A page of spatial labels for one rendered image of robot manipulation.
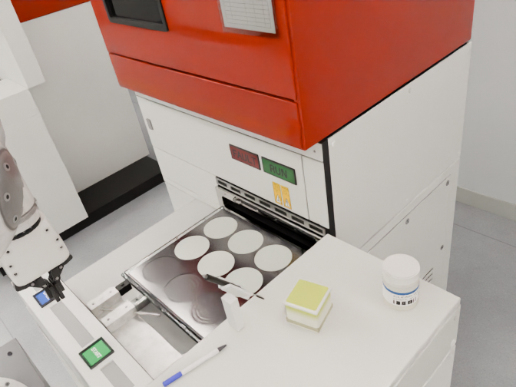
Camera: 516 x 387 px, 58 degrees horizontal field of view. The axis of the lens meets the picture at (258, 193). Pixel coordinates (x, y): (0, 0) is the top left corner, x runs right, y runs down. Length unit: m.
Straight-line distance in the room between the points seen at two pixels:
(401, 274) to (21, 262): 0.68
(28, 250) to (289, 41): 0.59
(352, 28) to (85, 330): 0.87
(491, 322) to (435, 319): 1.30
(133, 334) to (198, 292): 0.18
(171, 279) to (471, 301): 1.50
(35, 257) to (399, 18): 0.92
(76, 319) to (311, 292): 0.55
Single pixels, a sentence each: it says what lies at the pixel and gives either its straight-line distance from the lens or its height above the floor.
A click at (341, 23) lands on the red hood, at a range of 1.02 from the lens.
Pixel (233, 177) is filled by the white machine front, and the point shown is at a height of 1.00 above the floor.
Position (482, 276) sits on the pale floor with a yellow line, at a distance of 2.48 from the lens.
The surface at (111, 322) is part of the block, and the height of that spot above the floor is 0.91.
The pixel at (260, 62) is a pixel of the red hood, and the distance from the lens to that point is 0.99.
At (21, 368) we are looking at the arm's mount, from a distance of 1.05.
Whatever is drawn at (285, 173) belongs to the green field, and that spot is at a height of 1.10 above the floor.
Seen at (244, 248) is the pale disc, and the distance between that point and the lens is 1.28.
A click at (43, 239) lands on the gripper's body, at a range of 0.87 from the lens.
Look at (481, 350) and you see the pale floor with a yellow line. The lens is 2.20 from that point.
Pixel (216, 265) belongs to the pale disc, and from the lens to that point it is 1.25.
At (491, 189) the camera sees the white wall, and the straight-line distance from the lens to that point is 2.78.
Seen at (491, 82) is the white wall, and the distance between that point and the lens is 2.52.
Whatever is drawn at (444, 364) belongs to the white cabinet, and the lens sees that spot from 1.16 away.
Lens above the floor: 1.73
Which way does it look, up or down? 35 degrees down
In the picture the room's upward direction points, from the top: 11 degrees counter-clockwise
